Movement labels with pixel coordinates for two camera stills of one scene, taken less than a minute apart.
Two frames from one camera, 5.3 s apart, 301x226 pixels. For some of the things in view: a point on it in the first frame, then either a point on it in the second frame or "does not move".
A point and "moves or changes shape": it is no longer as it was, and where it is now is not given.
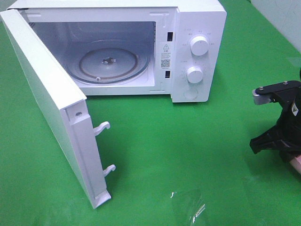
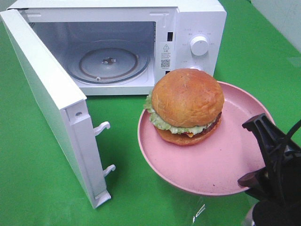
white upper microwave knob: (199, 45) does not move
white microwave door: (64, 106) does not move
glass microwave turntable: (107, 61) does not move
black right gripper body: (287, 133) to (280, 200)
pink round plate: (296, 163) moves or changes shape
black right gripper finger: (286, 134) to (272, 140)
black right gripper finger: (287, 155) to (253, 179)
